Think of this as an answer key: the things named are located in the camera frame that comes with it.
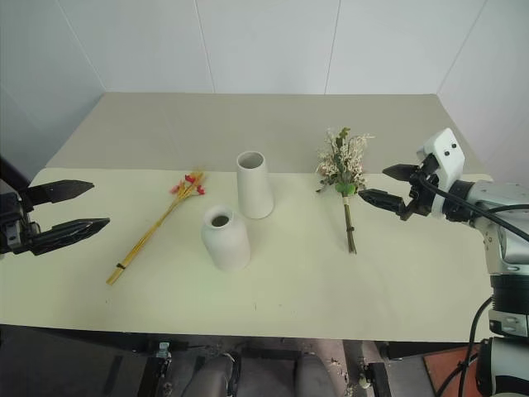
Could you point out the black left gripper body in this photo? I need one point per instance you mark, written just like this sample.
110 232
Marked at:
14 225

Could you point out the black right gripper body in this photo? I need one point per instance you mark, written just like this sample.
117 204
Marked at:
421 198

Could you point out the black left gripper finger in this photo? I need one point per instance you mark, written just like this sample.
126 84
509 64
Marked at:
70 232
58 191

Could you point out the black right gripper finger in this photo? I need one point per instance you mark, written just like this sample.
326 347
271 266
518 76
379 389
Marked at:
382 199
401 171

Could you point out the red flowers with yellow stems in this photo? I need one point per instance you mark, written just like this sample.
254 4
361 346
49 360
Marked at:
165 217

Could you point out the tall white conical vase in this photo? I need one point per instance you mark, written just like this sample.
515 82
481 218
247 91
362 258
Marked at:
254 190

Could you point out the short white bottle vase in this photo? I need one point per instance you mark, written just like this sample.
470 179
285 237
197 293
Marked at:
227 244

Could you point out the green and white dried bouquet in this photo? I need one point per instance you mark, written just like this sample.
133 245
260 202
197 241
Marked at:
345 165

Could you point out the pale yellow table mat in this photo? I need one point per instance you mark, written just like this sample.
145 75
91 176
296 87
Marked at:
297 289

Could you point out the orange floor mat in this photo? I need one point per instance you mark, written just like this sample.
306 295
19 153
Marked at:
450 368

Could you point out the dark rounded shape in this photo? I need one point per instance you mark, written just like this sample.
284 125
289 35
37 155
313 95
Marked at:
213 374

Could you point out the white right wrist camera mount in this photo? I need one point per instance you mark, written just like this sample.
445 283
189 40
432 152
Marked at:
448 159

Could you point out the black table frame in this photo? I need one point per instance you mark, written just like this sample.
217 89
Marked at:
103 351

